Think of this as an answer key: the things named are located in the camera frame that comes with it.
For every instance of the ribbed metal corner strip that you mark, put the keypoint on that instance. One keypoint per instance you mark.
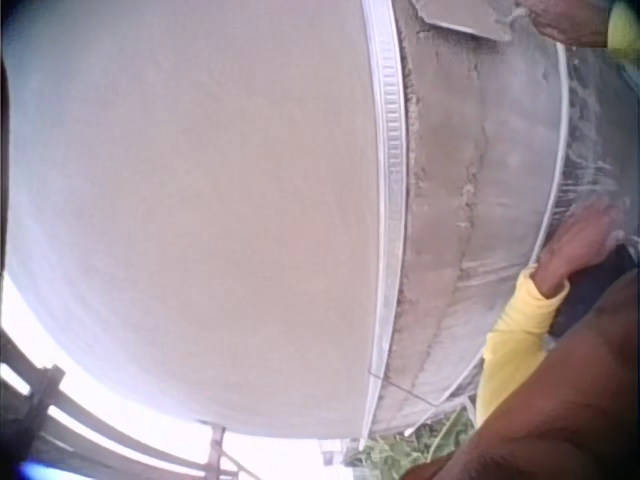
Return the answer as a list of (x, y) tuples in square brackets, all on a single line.
[(387, 200)]

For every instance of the person's left hand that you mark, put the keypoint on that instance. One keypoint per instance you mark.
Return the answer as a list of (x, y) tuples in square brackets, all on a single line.
[(575, 250)]

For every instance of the person's left fingers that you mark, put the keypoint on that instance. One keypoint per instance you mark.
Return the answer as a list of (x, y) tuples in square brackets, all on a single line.
[(611, 220)]

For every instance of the green plants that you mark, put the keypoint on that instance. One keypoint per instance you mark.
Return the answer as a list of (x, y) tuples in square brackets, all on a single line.
[(400, 450)]

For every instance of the grey plastering trowel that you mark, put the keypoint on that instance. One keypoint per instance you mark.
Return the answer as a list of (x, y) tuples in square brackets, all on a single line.
[(460, 17)]

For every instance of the wooden scaffold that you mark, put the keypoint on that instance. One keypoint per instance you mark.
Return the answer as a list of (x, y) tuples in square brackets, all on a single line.
[(55, 415)]

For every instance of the person's right hand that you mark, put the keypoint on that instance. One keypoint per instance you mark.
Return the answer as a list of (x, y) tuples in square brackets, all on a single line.
[(565, 20)]

